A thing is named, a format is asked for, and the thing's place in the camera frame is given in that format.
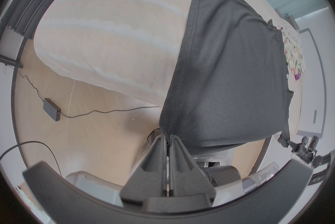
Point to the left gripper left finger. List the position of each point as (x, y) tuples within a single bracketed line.
[(133, 186)]

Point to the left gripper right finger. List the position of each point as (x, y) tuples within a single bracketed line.
[(199, 183)]

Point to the black T-shirt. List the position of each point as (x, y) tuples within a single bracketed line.
[(230, 73)]

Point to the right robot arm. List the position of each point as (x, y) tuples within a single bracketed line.
[(305, 151)]

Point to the black power adapter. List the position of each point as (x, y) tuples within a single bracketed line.
[(52, 109)]

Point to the purple garment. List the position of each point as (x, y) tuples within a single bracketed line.
[(297, 76)]

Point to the bed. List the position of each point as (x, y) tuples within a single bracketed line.
[(104, 34)]

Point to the white printed pyjama top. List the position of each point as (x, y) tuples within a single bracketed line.
[(294, 52)]

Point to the grey bedside table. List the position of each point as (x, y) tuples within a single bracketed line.
[(286, 20)]

